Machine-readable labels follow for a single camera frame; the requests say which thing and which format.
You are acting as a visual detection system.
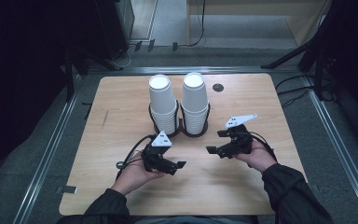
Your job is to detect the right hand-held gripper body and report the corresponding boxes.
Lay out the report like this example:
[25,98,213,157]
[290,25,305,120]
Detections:
[224,113,258,157]

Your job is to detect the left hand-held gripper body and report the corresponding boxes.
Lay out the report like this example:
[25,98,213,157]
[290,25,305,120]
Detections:
[141,130,173,173]

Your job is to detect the black double cup holder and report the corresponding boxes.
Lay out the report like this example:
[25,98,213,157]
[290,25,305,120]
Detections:
[148,99,212,139]

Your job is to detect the stack of white cups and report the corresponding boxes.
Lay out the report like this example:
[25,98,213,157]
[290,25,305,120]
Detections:
[181,72,210,135]
[148,74,180,135]

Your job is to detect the person's right hand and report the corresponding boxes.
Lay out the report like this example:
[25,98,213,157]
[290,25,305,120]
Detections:
[234,139,278,175]

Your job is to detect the person's left hand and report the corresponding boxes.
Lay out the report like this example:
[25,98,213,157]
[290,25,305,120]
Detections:
[111,152,166,196]

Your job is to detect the black tape strip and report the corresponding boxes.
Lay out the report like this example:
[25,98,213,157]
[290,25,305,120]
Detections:
[80,102,94,120]

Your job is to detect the black tripod stand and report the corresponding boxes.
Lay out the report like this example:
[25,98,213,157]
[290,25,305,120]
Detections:
[260,0,343,101]

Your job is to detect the black cabinet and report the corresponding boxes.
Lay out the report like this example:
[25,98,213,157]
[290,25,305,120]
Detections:
[93,0,135,61]

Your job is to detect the light wooden furniture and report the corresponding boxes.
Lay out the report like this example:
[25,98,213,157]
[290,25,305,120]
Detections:
[186,0,334,49]

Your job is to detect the right hand-held gripper cable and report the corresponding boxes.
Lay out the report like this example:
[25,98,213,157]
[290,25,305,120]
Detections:
[247,130,278,162]

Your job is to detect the metal floor rail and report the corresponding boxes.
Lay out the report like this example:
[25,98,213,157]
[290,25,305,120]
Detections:
[301,76,358,224]
[86,65,300,76]
[11,74,86,224]

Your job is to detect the black floor cables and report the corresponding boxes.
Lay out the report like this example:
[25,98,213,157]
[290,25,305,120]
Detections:
[274,74,317,109]

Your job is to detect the white floor cable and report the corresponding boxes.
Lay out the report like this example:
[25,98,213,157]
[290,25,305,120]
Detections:
[114,42,138,69]

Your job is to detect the black hanging cable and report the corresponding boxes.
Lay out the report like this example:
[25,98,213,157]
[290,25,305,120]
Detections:
[187,0,207,49]

